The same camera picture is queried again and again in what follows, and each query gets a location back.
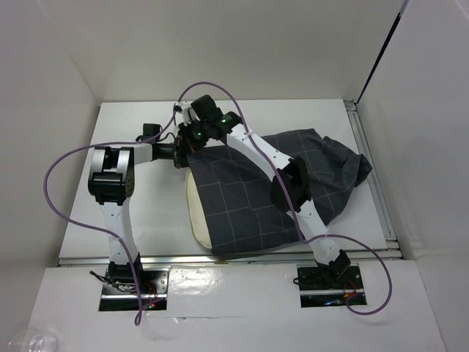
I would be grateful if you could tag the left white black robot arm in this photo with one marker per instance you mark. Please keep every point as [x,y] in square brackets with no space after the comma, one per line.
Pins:
[112,182]

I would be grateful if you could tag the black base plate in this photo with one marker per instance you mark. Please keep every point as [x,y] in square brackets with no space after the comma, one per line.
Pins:
[313,279]
[153,284]

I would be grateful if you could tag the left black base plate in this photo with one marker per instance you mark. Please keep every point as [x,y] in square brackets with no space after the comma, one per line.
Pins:
[153,284]

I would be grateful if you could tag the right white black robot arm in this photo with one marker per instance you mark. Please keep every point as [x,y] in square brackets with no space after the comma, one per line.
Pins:
[203,120]

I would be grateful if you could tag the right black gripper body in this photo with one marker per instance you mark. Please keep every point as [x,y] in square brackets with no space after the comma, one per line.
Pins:
[195,135]

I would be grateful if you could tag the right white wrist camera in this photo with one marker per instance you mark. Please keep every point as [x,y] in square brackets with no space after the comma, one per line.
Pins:
[186,110]

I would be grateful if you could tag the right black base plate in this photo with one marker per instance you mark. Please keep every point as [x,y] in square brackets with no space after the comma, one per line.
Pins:
[313,279]

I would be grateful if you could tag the dark vertical frame pole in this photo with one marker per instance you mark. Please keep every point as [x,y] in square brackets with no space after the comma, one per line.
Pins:
[386,42]

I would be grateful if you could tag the clear plastic object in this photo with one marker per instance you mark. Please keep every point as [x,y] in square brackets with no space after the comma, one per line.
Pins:
[33,340]

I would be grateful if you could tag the dark grey plaid pillowcase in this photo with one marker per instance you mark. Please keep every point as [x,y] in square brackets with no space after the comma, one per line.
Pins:
[235,193]

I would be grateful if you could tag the cream yellow pillow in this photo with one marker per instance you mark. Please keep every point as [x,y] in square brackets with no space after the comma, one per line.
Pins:
[197,218]

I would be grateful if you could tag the aluminium rail front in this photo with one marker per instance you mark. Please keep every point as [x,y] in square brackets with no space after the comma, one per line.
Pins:
[288,257]

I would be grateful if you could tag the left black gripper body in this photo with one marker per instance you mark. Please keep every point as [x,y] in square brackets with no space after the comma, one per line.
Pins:
[171,151]

